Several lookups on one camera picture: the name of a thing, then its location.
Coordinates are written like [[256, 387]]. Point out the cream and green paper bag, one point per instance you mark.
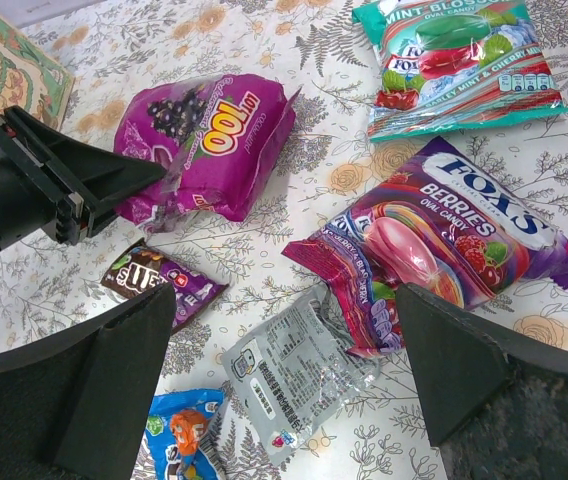
[[31, 79]]

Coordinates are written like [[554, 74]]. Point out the brown M&M's packet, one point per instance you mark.
[[141, 268]]

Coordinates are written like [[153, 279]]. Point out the teal Fox's mint candy bag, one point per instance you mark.
[[461, 64]]

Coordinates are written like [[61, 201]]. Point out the magenta Lot 100 candy bag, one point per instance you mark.
[[218, 139]]

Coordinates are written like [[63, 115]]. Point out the blue M&M's packet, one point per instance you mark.
[[178, 437]]

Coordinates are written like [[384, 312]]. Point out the silver foil snack packet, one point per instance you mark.
[[293, 372]]

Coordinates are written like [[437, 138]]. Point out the purple Fox's berries candy bag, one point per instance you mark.
[[439, 222]]

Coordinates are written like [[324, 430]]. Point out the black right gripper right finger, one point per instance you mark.
[[495, 402]]

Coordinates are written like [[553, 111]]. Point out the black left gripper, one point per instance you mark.
[[66, 188]]

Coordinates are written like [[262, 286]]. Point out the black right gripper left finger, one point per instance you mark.
[[74, 404]]

